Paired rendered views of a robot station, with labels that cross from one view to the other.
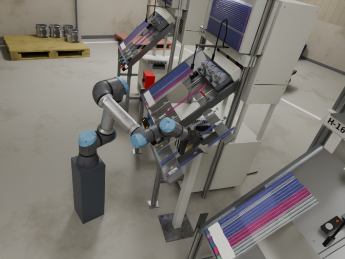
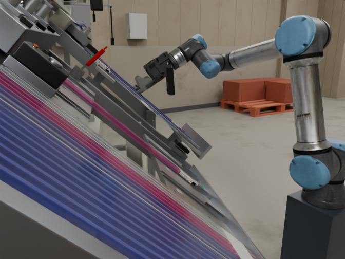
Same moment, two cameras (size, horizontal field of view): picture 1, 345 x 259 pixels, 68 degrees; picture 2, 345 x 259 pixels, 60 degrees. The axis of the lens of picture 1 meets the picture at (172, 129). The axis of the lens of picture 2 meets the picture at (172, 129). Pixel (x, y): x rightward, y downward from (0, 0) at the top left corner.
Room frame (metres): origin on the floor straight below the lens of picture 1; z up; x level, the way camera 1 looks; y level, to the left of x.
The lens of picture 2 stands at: (2.42, 0.21, 1.10)
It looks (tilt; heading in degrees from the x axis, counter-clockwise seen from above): 16 degrees down; 192
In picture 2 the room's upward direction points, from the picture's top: straight up
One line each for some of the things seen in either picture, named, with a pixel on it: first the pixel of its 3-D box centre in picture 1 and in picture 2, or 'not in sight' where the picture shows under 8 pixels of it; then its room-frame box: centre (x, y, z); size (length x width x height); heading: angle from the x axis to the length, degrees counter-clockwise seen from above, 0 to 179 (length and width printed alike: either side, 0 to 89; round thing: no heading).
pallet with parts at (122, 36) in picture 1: (145, 37); not in sight; (6.24, 1.08, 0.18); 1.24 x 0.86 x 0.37; 134
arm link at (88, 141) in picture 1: (88, 142); (328, 156); (1.33, 0.54, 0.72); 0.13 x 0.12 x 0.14; 147
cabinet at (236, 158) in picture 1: (205, 146); not in sight; (2.11, -0.36, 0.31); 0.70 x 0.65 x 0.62; 24
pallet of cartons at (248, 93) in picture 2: not in sight; (264, 94); (-3.18, 0.68, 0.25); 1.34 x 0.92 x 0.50; 134
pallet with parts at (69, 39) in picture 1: (46, 40); not in sight; (4.64, 2.65, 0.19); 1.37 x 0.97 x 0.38; 134
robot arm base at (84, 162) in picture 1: (88, 155); (325, 186); (1.32, 0.54, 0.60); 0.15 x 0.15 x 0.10
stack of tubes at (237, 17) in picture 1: (232, 21); not in sight; (2.00, -0.28, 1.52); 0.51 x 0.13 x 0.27; 24
